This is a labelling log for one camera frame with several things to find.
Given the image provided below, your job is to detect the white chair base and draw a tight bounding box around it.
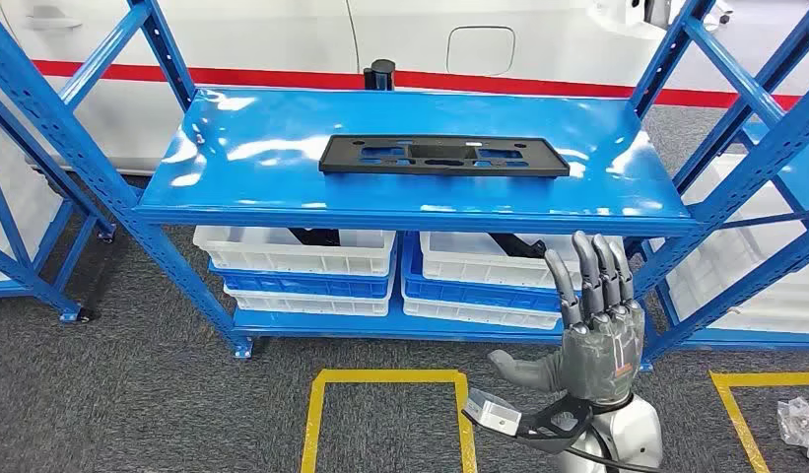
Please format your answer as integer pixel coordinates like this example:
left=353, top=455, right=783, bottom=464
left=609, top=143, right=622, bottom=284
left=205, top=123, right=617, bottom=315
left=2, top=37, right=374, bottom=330
left=704, top=0, right=735, bottom=33

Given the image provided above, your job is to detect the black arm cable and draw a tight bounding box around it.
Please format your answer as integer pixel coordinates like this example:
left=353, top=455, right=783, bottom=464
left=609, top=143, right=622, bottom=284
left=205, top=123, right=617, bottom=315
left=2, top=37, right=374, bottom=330
left=557, top=407, right=666, bottom=473

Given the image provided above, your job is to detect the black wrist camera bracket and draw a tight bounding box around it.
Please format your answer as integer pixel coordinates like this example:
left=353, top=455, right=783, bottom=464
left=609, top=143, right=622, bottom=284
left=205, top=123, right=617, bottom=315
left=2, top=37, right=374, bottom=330
left=515, top=394, right=598, bottom=456

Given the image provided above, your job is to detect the black plastic frame part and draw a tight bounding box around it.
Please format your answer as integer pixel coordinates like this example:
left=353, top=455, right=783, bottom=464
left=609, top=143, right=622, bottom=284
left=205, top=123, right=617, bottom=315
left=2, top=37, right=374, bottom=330
left=318, top=133, right=572, bottom=178

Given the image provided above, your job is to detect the clear plastic bag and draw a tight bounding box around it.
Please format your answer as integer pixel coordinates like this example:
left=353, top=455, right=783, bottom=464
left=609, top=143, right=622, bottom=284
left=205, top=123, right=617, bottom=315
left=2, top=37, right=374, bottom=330
left=776, top=396, right=809, bottom=463

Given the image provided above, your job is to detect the red barrier belt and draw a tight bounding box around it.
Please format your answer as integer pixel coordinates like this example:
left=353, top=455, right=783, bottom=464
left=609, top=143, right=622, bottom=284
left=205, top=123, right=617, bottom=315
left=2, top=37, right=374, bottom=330
left=393, top=69, right=803, bottom=111
left=32, top=58, right=367, bottom=92

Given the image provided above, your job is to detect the white car body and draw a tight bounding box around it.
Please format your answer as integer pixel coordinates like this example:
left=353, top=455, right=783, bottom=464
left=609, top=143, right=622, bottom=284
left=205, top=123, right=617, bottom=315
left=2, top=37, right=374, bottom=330
left=0, top=0, right=809, bottom=177

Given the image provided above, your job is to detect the black stanchion post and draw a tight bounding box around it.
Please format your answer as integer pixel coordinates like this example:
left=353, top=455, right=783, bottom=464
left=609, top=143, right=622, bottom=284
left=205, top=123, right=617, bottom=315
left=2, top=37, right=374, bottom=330
left=363, top=58, right=397, bottom=92

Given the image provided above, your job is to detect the yellow floor tape marking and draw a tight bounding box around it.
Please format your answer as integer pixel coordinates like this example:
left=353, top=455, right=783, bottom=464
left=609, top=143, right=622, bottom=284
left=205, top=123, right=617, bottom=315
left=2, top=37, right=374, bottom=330
left=301, top=369, right=478, bottom=473
left=708, top=371, right=809, bottom=473

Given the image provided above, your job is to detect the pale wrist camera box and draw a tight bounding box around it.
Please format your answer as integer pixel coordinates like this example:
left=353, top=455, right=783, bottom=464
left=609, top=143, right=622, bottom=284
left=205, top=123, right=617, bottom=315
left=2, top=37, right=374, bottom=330
left=461, top=388, right=524, bottom=438

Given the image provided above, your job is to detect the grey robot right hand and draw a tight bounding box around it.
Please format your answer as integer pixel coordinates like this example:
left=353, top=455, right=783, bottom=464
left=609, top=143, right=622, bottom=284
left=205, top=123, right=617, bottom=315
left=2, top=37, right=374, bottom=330
left=487, top=230, right=646, bottom=407

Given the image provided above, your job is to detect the blue metal shelf rack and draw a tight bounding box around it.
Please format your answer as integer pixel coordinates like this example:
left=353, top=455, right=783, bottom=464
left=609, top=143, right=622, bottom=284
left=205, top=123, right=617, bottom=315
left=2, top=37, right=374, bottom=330
left=0, top=0, right=809, bottom=374
left=0, top=88, right=116, bottom=326
left=629, top=120, right=809, bottom=351

